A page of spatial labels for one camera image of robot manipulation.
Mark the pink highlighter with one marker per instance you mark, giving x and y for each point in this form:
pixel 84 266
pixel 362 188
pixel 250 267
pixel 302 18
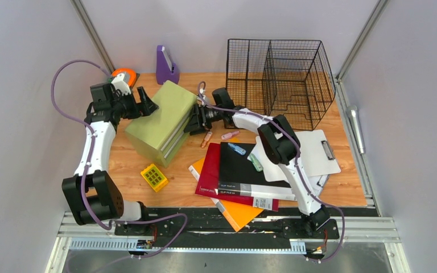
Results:
pixel 229 135

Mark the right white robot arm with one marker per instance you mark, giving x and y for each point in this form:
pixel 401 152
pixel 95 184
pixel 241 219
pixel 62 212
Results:
pixel 280 144

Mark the papers under clipboard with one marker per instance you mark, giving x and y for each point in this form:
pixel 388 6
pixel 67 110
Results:
pixel 317 183

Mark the orange folder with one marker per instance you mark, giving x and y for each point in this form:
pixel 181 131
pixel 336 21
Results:
pixel 237 215

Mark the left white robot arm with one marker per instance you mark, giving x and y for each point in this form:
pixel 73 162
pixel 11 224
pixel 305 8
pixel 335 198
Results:
pixel 91 194

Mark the purple tape dispenser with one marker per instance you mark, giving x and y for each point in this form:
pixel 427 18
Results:
pixel 166 69

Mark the black clip file folder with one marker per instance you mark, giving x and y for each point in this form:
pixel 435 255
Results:
pixel 237 176

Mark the blue highlighter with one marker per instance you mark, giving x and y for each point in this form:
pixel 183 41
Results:
pixel 237 149

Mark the red folder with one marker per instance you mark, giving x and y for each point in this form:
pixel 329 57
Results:
pixel 208 181

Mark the green drawer cabinet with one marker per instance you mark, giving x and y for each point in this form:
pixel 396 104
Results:
pixel 158 137

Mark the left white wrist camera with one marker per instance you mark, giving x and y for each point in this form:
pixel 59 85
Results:
pixel 121 83

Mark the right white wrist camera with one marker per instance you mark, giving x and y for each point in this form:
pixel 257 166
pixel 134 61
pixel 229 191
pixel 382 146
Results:
pixel 201 91

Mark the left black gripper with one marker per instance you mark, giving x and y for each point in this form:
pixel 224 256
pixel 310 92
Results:
pixel 143 110

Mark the orange tape roll holder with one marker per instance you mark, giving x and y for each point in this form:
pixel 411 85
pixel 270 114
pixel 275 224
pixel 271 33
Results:
pixel 130 76

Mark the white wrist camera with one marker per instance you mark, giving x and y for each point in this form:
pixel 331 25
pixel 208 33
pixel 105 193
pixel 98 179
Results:
pixel 201 91
pixel 121 83

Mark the white clipboard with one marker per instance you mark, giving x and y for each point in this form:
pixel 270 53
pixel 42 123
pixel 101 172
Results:
pixel 314 158

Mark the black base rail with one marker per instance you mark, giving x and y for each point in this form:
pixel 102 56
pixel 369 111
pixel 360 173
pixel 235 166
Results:
pixel 207 228

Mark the yellow grid box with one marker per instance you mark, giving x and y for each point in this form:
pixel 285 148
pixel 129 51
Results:
pixel 154 177

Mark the black wire mesh basket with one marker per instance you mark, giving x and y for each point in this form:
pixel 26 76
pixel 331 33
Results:
pixel 281 76

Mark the green highlighter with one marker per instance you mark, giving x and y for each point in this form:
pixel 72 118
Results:
pixel 255 162

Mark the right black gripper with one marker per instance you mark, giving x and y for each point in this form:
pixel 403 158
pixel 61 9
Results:
pixel 198 122

